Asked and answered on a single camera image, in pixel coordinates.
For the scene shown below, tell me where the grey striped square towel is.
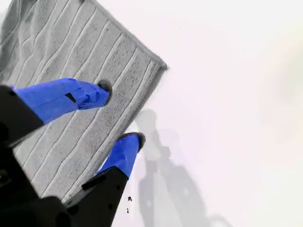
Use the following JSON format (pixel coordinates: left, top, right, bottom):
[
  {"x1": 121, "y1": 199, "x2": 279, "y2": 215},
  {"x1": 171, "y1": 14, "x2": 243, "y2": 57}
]
[{"x1": 0, "y1": 0, "x2": 169, "y2": 206}]

